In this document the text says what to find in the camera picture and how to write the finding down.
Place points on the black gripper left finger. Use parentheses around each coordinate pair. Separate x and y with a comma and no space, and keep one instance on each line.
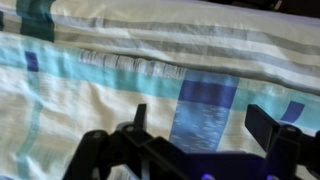
(100,150)

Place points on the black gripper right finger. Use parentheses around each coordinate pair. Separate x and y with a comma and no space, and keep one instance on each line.
(263,128)

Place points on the blue plaid duvet cover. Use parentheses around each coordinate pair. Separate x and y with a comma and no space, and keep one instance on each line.
(100,106)

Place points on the striped bed sheet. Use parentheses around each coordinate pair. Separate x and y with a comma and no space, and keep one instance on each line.
(200,36)

